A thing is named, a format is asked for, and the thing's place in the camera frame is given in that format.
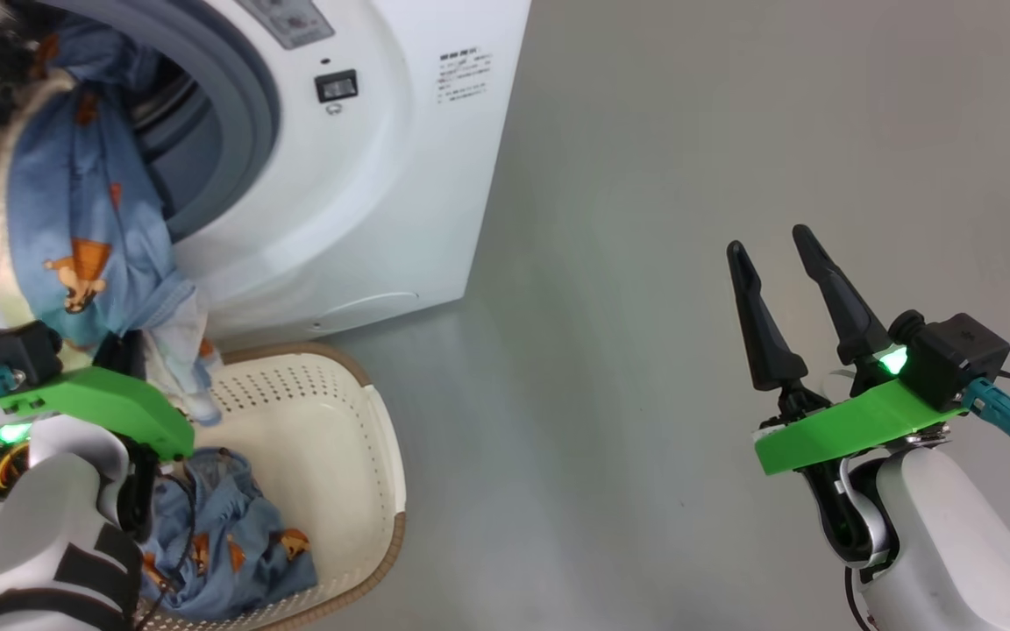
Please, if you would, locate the round filter cover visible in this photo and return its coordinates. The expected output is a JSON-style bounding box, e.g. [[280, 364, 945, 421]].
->
[[310, 292, 420, 337]]

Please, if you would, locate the white front-load washing machine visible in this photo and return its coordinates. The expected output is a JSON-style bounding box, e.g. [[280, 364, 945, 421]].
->
[[0, 0, 532, 353]]

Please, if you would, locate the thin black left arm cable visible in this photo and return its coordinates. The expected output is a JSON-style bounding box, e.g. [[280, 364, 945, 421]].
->
[[132, 469, 201, 631]]

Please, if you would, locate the blue garment with cream collar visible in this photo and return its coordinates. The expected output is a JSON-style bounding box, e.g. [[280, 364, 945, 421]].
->
[[0, 18, 225, 428]]

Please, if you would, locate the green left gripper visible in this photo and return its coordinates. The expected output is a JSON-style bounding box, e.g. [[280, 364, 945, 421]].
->
[[0, 331, 196, 462]]

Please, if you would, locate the grey rubber door gasket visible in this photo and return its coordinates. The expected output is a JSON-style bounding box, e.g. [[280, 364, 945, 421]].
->
[[49, 0, 282, 242]]

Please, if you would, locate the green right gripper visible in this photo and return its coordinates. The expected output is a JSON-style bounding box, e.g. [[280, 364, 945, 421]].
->
[[727, 224, 972, 572]]

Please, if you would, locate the grey warning sticker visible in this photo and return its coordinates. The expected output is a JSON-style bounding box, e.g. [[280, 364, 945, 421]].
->
[[236, 0, 336, 51]]

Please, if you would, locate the cream perforated laundry basket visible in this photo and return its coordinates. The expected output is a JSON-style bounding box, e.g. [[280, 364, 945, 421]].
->
[[132, 342, 407, 631]]

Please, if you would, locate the teal right cable connector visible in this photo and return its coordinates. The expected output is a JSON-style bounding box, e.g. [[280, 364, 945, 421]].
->
[[961, 377, 1010, 459]]

